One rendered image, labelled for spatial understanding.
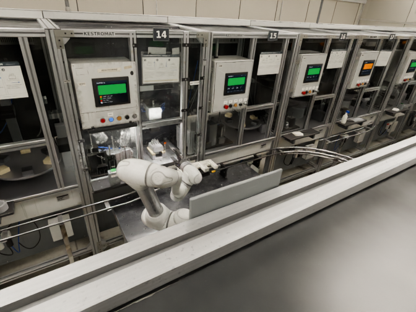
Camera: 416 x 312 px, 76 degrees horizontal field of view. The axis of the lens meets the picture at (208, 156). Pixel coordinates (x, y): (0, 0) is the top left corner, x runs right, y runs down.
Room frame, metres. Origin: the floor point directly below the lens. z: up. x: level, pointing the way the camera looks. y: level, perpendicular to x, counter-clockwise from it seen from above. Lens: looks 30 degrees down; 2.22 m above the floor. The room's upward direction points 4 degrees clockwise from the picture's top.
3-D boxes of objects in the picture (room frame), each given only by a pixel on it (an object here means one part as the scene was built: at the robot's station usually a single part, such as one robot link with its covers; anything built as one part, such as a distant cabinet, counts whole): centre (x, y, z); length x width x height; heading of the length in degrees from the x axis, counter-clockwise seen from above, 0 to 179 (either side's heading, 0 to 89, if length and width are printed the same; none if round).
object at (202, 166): (2.13, 0.09, 0.84); 0.36 x 0.14 x 0.10; 124
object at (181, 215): (1.40, 0.14, 0.85); 0.18 x 0.16 x 0.22; 76
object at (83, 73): (1.94, 0.81, 1.60); 0.42 x 0.29 x 0.46; 124
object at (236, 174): (1.77, -0.08, 0.66); 1.50 x 1.06 x 0.04; 124
